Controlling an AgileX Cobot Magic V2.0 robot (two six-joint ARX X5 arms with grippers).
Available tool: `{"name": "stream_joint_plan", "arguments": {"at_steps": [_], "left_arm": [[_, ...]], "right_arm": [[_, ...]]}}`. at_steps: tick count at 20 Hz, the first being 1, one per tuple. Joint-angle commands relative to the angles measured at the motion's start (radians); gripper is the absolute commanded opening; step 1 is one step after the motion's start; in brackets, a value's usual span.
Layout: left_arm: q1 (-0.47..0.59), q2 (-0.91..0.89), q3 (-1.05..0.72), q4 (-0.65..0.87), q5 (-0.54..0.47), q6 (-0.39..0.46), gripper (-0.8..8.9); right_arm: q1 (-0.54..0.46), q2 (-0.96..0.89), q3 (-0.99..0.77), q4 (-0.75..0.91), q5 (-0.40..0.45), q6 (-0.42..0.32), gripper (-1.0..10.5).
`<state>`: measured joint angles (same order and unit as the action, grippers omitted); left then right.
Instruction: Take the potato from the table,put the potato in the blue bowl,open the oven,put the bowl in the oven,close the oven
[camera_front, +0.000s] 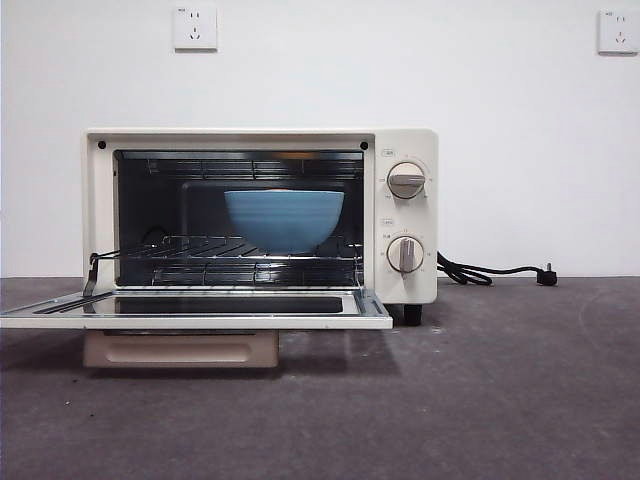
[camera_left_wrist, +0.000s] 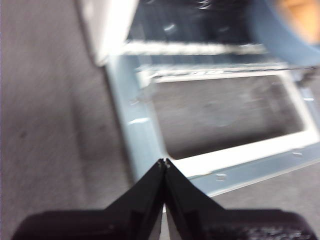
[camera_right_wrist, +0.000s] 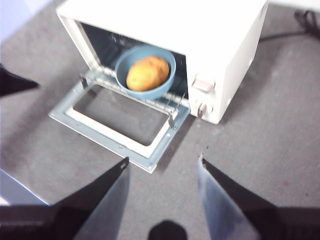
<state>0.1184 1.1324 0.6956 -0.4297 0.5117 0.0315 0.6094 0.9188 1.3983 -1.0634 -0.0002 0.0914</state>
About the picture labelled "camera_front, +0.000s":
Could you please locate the oven knob with horizontal grip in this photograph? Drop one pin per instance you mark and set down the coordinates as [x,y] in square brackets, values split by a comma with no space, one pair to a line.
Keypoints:
[407,180]

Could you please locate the white wall socket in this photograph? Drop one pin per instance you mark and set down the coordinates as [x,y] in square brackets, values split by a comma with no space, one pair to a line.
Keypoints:
[620,32]
[196,30]

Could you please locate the oven knob with vertical grip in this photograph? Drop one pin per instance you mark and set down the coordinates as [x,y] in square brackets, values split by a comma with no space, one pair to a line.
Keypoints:
[406,254]

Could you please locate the cream Toshiba toaster oven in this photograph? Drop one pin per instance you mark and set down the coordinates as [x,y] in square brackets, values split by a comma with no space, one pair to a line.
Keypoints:
[405,145]

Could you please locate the blue ribbed bowl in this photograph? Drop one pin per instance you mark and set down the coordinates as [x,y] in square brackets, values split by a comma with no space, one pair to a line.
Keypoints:
[285,220]

